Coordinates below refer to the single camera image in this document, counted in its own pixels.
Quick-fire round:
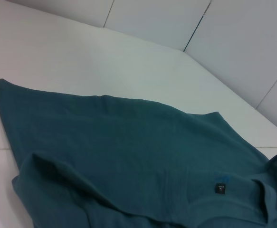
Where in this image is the teal T-shirt with FREE print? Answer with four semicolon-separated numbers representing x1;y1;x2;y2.
0;78;277;228

